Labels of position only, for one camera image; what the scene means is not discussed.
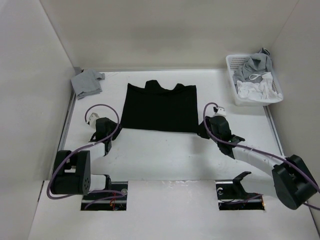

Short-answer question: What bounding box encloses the black tank top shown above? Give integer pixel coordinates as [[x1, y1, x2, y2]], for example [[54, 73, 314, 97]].
[[120, 80, 199, 134]]

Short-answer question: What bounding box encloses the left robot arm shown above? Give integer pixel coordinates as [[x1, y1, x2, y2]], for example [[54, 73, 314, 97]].
[[46, 117, 122, 200]]

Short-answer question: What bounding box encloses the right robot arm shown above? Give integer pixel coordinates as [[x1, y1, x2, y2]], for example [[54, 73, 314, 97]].
[[198, 115, 320, 210]]

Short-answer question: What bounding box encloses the folded grey tank top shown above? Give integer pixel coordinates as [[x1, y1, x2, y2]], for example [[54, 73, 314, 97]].
[[70, 69, 105, 100]]

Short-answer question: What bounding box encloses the white tank top in basket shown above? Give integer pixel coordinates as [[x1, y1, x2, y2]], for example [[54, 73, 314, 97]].
[[236, 72, 284, 104]]

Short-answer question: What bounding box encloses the grey tank top in basket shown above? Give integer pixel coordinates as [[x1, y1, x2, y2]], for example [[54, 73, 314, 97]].
[[233, 48, 273, 84]]

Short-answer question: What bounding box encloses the white plastic laundry basket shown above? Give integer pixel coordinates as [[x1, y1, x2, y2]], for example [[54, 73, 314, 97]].
[[225, 53, 284, 107]]

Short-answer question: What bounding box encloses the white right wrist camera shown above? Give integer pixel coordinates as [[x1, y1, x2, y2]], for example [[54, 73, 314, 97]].
[[213, 106, 227, 117]]

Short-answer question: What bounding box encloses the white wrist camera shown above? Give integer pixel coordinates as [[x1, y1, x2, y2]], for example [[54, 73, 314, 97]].
[[87, 112, 100, 128], [213, 106, 227, 117]]

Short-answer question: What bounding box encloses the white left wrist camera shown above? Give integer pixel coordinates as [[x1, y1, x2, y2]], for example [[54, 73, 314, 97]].
[[87, 112, 100, 128]]

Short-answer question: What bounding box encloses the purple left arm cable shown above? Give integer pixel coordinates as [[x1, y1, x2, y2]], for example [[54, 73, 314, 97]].
[[47, 103, 122, 210]]

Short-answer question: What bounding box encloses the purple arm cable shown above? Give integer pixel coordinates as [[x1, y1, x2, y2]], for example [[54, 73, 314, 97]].
[[47, 103, 122, 210], [202, 101, 320, 210]]

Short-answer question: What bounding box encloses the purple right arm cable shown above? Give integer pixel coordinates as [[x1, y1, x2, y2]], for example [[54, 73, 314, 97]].
[[202, 101, 320, 210]]

